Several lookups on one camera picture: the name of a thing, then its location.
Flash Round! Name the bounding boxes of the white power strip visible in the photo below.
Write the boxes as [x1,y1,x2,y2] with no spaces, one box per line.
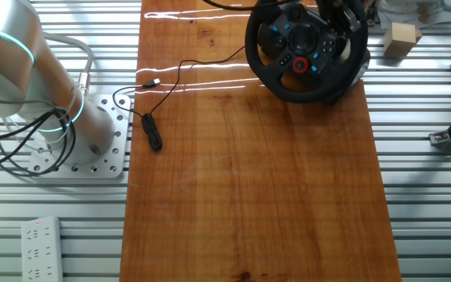
[20,215,64,282]

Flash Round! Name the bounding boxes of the wooden cube block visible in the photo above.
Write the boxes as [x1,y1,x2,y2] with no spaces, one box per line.
[383,22,423,59]

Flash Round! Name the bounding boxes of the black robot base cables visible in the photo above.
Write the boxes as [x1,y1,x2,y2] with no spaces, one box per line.
[0,105,78,177]

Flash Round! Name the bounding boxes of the white paper sheet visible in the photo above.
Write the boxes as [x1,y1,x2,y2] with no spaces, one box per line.
[377,0,451,29]

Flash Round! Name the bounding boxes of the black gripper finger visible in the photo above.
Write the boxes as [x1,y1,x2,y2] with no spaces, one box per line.
[327,13,348,37]
[345,8,363,34]

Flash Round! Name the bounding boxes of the grey robot conduit cable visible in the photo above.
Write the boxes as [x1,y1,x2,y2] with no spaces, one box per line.
[43,33,94,97]

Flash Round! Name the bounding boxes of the black racing steering wheel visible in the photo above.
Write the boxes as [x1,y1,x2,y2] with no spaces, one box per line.
[244,0,370,104]

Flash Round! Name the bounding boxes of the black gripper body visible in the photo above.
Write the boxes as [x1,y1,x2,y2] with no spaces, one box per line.
[318,0,362,19]

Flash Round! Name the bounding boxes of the black USB cable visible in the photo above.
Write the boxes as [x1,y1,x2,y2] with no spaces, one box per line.
[111,45,250,153]

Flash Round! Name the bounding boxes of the silver robot mounting plate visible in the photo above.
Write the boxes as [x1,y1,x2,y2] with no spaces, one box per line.
[27,93,132,179]

